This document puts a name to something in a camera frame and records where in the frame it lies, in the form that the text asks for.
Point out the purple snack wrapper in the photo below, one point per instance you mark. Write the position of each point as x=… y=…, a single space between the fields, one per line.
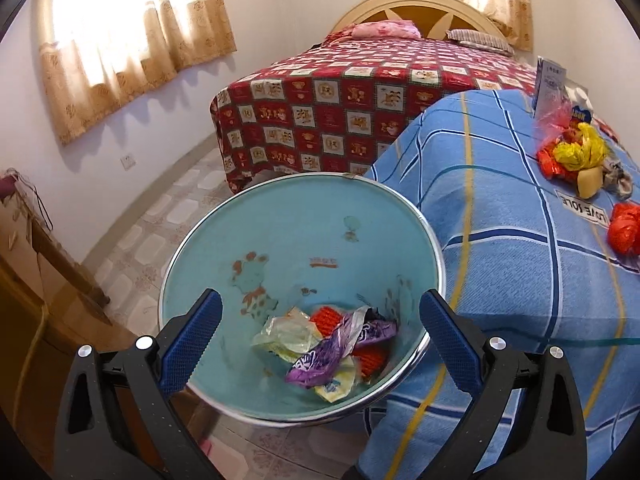
x=320 y=360

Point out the striped pillow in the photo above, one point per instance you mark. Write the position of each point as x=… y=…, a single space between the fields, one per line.
x=480 y=40

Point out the narrow beige patterned curtain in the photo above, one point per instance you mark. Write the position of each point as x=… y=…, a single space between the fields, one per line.
x=515 y=10

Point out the red checked bedspread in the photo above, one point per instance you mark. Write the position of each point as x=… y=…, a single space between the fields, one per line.
x=350 y=90

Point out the cream wooden bed headboard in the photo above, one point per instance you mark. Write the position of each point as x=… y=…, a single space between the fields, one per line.
x=415 y=10

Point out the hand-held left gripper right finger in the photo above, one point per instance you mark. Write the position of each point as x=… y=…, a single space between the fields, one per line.
x=450 y=342

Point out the wide beige patterned curtain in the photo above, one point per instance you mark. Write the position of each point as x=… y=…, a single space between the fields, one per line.
x=125 y=50

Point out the white carton box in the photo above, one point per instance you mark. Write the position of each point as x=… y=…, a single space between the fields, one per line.
x=550 y=85

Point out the orange wrapper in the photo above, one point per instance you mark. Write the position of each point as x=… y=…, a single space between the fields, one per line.
x=550 y=162

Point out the pink floral pillow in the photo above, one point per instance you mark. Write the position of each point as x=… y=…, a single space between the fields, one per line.
x=385 y=30

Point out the maroon cloth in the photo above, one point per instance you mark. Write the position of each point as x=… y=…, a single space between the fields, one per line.
x=6 y=187

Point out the white wall socket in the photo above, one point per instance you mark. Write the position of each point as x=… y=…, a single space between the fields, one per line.
x=129 y=161

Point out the blue milk carton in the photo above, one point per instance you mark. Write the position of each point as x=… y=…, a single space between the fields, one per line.
x=582 y=112

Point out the pale green clear wrapper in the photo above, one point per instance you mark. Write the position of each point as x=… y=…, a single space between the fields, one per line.
x=287 y=332

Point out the orange foam net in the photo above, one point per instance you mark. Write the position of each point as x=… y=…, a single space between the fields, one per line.
x=327 y=320

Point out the wooden cabinet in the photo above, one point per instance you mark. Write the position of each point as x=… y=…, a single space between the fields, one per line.
x=30 y=360

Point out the yellow plastic bag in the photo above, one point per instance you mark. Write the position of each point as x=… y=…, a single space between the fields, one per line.
x=580 y=152

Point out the grey wrapper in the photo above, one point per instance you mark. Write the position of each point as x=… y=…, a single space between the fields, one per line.
x=617 y=177

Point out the red-orange plastic bag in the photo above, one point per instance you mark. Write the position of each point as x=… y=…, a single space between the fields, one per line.
x=625 y=227

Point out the light blue trash bin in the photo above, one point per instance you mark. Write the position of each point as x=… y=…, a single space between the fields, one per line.
x=300 y=230

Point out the blue checked tablecloth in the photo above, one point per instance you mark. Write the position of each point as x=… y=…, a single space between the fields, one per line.
x=500 y=235

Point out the white wrapper blue print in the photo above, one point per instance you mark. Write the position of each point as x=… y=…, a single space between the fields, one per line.
x=335 y=387

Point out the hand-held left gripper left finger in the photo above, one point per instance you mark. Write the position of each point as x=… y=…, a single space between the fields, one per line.
x=192 y=342

